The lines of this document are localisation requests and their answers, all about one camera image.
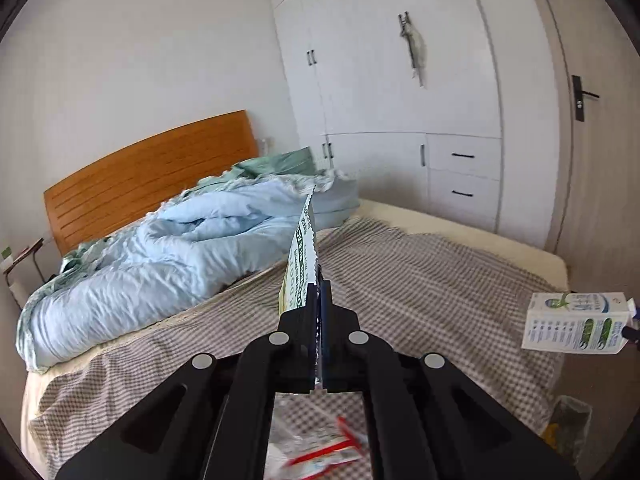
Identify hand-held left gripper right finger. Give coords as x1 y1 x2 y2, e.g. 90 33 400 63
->
320 281 581 480

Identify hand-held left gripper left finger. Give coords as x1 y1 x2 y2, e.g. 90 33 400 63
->
55 284 321 480

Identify white milk carton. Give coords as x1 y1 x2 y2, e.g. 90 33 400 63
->
520 291 635 356

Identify white printed snack wrapper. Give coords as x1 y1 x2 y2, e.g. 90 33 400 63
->
276 184 323 393

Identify pale green trash bag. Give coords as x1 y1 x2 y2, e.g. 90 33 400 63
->
542 395 593 453

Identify brown checkered bed sheet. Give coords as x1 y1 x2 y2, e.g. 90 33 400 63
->
27 217 563 480

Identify red white small wrapper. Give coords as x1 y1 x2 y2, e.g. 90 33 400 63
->
287 416 371 480

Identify beige wooden door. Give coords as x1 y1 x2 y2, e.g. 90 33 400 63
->
515 0 640 301

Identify light blue duvet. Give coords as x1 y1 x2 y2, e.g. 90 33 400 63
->
17 170 361 373

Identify green pillow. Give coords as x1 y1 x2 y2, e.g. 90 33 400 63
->
235 147 318 181

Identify wooden bed headboard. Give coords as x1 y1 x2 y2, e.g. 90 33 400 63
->
43 109 260 256

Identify white wardrobe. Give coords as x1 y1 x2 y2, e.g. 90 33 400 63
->
265 0 506 236

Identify small bedside table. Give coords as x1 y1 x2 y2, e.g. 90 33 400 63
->
2 237 46 311

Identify grey hanging cloth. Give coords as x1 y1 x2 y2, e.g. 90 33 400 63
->
398 11 430 88

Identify black door handle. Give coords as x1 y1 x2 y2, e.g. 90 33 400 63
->
571 75 600 122

